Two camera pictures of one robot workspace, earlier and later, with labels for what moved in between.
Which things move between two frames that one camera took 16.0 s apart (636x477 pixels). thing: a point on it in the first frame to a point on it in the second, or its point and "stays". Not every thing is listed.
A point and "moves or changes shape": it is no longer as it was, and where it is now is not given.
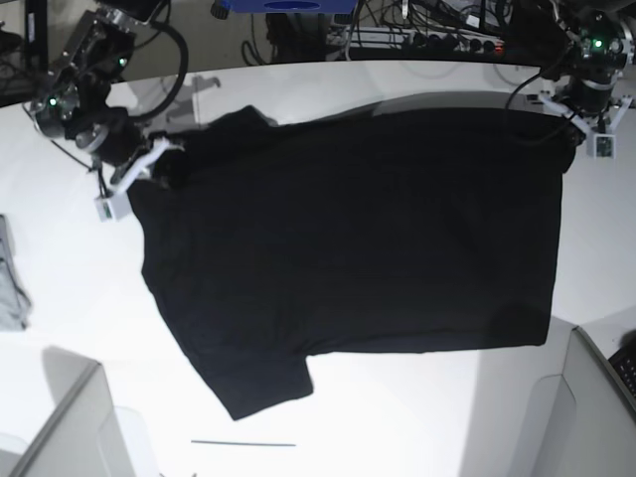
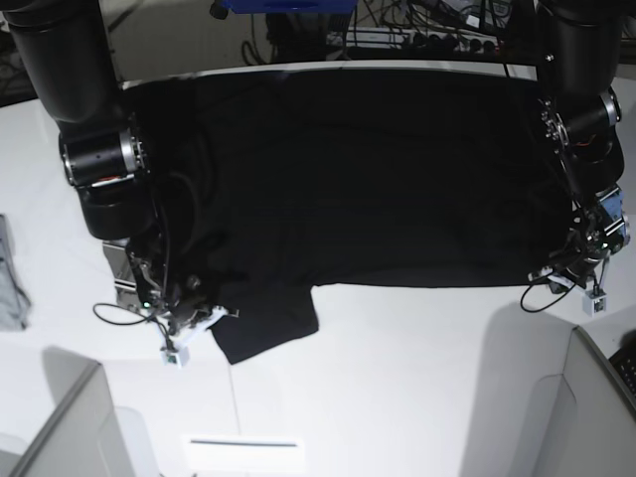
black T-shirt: (272, 243) moves or changes shape
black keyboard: (624, 363) stays
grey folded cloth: (15, 301) stays
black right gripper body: (587, 97) to (579, 266)
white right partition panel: (585, 416) stays
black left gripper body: (117, 139) to (187, 304)
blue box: (291, 6) stays
